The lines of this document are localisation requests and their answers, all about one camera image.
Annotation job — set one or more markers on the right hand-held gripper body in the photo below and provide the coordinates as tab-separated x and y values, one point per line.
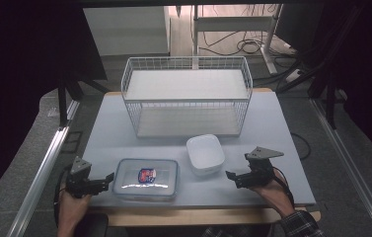
260	168

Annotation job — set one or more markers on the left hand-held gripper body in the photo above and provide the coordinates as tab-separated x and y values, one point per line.
81	184

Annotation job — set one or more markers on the white square plastic container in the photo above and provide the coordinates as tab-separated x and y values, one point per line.
205	154

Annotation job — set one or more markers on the person's left hand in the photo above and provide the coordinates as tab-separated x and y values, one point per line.
72	203

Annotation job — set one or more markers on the person's right hand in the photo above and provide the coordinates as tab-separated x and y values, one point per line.
272	192

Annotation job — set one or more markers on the clear rectangular lidded container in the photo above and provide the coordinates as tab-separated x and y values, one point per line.
146	179

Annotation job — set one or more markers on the person's plaid leg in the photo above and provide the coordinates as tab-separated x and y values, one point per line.
236	231

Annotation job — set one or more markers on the black metal stand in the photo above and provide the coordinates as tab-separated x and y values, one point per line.
63	102
330	98

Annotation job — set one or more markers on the white cabinet panel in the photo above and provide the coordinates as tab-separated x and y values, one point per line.
126	31

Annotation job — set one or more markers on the aluminium rail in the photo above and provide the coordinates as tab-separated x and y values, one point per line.
40	173
348	158

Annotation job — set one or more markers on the white metal desk frame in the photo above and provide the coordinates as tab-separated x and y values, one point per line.
236	23

